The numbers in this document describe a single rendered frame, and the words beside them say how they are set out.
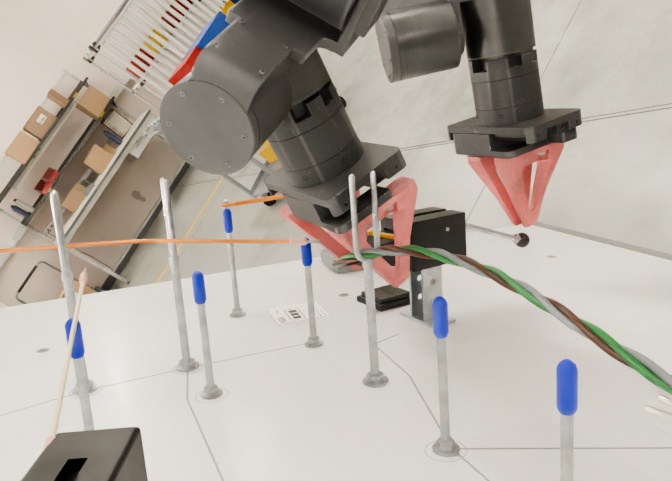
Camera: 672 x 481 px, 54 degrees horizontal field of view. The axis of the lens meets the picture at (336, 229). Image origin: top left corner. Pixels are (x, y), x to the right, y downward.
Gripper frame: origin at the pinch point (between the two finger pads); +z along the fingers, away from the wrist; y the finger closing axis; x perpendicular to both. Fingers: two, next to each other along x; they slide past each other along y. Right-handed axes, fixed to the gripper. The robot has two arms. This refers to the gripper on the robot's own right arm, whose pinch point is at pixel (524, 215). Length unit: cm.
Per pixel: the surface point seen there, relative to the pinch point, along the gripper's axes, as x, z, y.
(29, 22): 84, -101, -818
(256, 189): 132, 76, -390
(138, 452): -39.4, -6.3, 18.4
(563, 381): -25.1, -5.3, 26.3
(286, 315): -21.4, 3.4, -8.9
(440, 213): -10.1, -3.8, 1.0
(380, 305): -14.4, 4.1, -4.1
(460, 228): -9.2, -2.3, 2.1
